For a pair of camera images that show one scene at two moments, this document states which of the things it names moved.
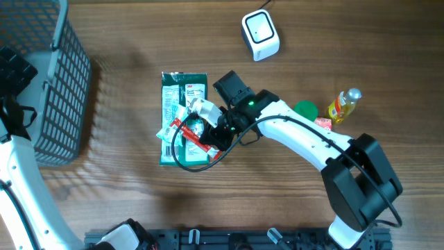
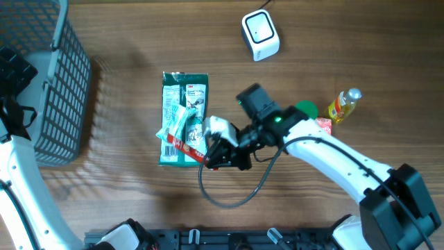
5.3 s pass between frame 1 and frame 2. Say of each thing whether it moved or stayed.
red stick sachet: moved
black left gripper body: stayed
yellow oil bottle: stayed
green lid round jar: stayed
